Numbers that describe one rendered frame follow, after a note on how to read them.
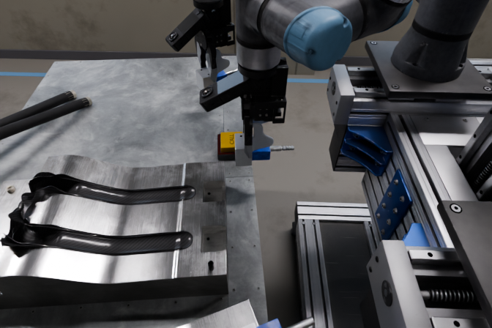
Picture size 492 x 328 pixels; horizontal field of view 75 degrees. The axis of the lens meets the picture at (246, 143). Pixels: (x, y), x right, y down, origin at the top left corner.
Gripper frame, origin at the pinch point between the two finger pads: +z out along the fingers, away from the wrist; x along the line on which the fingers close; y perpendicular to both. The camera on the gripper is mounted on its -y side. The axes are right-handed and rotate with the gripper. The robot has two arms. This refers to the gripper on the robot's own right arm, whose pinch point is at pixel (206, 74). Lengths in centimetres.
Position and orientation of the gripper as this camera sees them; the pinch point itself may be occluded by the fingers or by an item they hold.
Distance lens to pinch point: 92.0
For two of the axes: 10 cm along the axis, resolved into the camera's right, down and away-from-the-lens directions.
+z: 0.0, 7.1, 7.1
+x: -5.1, -6.1, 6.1
